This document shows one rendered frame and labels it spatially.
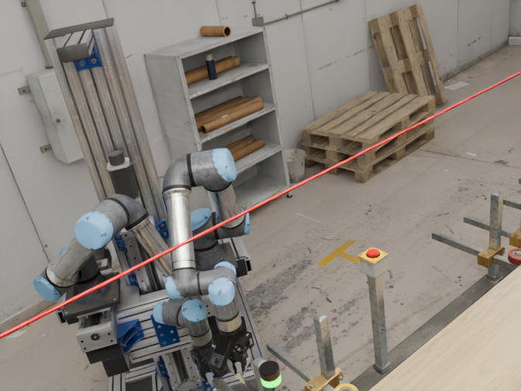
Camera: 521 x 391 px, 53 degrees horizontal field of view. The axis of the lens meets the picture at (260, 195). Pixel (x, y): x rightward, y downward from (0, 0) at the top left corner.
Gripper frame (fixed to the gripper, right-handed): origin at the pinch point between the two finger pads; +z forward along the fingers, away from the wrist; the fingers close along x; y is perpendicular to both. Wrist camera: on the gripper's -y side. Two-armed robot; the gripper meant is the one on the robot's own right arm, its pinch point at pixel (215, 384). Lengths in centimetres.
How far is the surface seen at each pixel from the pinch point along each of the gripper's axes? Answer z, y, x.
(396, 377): -8, -48, -41
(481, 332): -8, -56, -76
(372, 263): -39, -31, -52
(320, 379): -4.2, -28.7, -25.3
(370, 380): 12, -30, -47
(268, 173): 65, 244, -203
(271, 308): 83, 106, -94
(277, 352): -3.0, -7.0, -23.8
